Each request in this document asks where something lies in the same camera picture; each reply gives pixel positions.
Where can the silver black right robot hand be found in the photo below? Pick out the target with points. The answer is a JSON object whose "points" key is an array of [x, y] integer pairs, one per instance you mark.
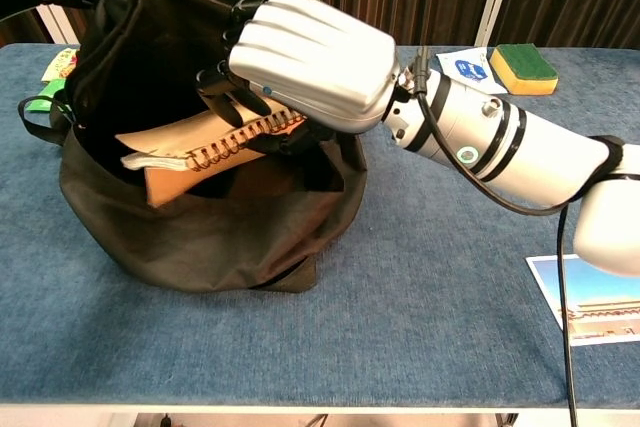
{"points": [[320, 62]]}

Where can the brown spiral notebook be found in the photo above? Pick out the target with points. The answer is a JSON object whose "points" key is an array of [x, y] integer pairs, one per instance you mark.
{"points": [[175, 139]]}

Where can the black fabric backpack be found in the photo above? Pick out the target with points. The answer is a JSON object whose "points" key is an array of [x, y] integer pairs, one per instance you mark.
{"points": [[200, 242]]}

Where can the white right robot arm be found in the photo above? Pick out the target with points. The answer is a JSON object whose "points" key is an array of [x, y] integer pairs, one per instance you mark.
{"points": [[550, 162]]}

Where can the yellow snack packet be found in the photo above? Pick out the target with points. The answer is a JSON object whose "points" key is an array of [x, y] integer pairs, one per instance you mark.
{"points": [[60, 64]]}

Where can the green foil packet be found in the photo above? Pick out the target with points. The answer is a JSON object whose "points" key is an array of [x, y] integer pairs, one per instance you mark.
{"points": [[42, 99]]}

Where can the white blue wet wipes pack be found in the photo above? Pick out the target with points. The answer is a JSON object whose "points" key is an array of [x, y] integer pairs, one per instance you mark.
{"points": [[467, 69]]}

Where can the green yellow sponge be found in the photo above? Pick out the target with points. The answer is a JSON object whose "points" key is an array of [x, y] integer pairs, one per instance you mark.
{"points": [[525, 67]]}

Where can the blue felt table cover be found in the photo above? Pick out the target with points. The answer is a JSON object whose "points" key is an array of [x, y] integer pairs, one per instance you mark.
{"points": [[400, 297]]}

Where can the palace photo postcard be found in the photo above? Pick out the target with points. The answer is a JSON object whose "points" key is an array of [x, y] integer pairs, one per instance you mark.
{"points": [[600, 307]]}

